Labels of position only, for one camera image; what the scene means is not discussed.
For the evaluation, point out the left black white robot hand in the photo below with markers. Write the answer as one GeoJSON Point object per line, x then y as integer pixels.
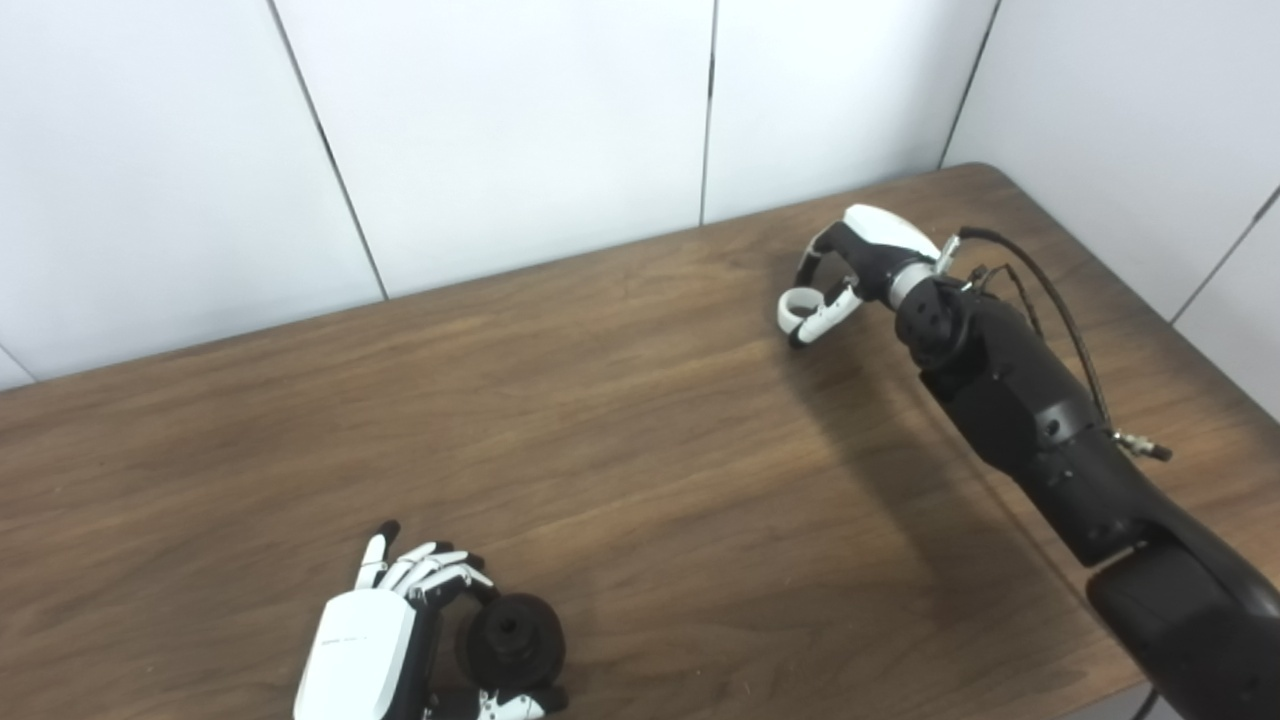
{"type": "Point", "coordinates": [360, 650]}

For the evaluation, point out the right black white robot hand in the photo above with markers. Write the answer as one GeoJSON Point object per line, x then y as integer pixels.
{"type": "Point", "coordinates": [885, 240]}

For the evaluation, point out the round black part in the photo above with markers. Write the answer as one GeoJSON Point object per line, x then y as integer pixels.
{"type": "Point", "coordinates": [520, 650]}

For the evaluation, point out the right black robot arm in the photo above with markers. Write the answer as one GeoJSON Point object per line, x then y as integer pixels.
{"type": "Point", "coordinates": [1040, 420]}

